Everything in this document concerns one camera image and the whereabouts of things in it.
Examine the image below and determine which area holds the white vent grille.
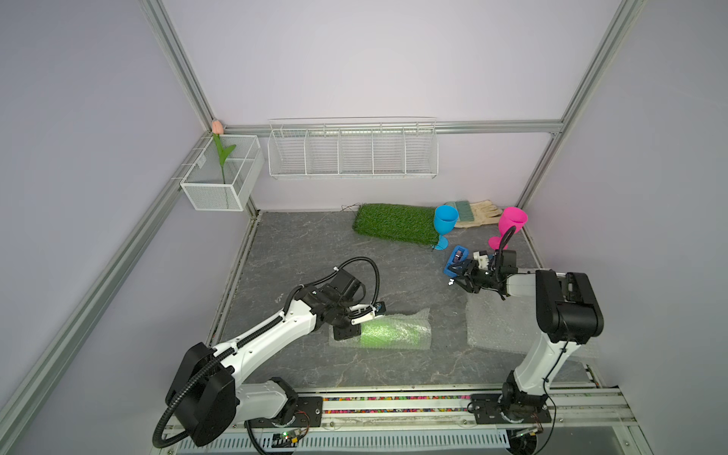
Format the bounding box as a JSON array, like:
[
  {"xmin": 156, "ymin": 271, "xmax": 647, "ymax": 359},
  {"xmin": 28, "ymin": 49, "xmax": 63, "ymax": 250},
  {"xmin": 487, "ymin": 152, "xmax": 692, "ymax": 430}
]
[{"xmin": 175, "ymin": 429, "xmax": 511, "ymax": 454}]

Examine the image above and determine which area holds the green plastic wine glass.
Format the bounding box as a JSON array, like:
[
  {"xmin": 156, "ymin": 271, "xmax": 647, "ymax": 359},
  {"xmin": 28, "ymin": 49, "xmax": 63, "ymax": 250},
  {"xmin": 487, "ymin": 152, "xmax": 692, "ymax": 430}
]
[{"xmin": 359, "ymin": 318, "xmax": 431, "ymax": 350}]

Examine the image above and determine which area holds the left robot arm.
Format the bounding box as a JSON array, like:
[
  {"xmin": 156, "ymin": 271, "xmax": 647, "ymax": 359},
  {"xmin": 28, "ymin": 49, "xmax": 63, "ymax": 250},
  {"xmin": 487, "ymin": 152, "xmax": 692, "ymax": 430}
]
[{"xmin": 152, "ymin": 256, "xmax": 386, "ymax": 449}]

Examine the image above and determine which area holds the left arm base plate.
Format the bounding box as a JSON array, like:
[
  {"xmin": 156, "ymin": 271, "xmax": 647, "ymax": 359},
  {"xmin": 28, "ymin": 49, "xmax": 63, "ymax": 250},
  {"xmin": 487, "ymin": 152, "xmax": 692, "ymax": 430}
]
[{"xmin": 249, "ymin": 395, "xmax": 323, "ymax": 428}]

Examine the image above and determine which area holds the white mesh corner basket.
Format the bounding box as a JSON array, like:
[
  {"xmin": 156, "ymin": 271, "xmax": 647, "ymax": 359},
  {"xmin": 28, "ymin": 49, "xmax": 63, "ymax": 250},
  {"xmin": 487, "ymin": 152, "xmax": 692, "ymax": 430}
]
[{"xmin": 180, "ymin": 134, "xmax": 265, "ymax": 212}]

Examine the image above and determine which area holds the green artificial grass mat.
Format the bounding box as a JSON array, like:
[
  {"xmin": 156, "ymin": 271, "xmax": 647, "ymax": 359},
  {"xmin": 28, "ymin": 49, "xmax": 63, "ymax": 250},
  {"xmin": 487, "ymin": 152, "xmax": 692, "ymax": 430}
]
[{"xmin": 353, "ymin": 204, "xmax": 439, "ymax": 246}]

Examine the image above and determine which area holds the white wire wall basket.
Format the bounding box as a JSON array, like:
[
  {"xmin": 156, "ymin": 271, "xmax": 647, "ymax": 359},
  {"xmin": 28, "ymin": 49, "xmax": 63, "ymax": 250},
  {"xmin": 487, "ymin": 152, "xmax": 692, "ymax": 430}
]
[{"xmin": 267, "ymin": 117, "xmax": 439, "ymax": 179}]

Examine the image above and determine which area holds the artificial tulip flower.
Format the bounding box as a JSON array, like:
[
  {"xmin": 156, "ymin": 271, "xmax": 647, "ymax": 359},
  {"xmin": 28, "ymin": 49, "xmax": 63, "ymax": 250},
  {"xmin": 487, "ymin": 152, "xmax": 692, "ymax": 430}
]
[{"xmin": 210, "ymin": 119, "xmax": 237, "ymax": 184}]

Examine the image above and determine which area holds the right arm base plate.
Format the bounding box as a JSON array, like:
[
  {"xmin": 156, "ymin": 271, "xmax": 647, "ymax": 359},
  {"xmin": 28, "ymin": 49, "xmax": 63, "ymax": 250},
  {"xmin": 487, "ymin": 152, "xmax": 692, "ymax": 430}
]
[{"xmin": 468, "ymin": 394, "xmax": 553, "ymax": 425}]

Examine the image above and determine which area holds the bubble wrap sheet stack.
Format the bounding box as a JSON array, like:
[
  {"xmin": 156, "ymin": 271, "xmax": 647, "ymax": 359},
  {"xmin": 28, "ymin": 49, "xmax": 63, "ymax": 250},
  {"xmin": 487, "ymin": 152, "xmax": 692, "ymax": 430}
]
[{"xmin": 463, "ymin": 283, "xmax": 599, "ymax": 360}]

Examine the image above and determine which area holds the blue tape dispenser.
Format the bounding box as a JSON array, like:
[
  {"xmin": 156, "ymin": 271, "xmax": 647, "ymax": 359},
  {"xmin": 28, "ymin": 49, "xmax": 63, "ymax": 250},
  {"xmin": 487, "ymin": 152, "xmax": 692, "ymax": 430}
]
[{"xmin": 444, "ymin": 246, "xmax": 469, "ymax": 278}]

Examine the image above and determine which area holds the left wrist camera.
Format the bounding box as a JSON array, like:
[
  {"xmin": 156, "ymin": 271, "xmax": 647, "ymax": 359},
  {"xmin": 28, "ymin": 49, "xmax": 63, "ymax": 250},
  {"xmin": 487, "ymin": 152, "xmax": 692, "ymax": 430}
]
[{"xmin": 347, "ymin": 301, "xmax": 387, "ymax": 325}]

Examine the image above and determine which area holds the blue plastic wine glass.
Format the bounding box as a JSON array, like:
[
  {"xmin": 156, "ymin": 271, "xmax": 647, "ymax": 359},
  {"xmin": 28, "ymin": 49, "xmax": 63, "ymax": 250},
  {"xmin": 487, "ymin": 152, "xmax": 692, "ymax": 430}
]
[{"xmin": 433, "ymin": 205, "xmax": 459, "ymax": 250}]

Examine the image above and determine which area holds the beige work glove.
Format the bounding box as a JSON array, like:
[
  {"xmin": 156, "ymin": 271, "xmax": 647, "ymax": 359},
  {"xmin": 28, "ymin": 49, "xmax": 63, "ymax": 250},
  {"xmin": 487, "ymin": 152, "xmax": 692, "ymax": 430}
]
[{"xmin": 447, "ymin": 200, "xmax": 502, "ymax": 229}]

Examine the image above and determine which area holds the aluminium front rail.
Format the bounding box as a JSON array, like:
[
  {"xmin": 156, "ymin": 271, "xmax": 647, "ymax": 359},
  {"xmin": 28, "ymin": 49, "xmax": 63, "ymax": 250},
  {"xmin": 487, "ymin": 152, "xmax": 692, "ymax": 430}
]
[{"xmin": 152, "ymin": 388, "xmax": 641, "ymax": 433}]

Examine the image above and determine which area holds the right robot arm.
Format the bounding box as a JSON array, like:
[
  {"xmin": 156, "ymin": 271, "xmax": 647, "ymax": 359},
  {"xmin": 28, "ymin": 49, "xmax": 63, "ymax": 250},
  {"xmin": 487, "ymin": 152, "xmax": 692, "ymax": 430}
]
[{"xmin": 447, "ymin": 227, "xmax": 604, "ymax": 424}]

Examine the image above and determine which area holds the pink plastic wine glass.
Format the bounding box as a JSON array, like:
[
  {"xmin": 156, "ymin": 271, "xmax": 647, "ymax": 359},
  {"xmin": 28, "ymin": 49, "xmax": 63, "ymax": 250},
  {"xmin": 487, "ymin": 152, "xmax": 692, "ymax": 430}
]
[{"xmin": 488, "ymin": 207, "xmax": 529, "ymax": 250}]

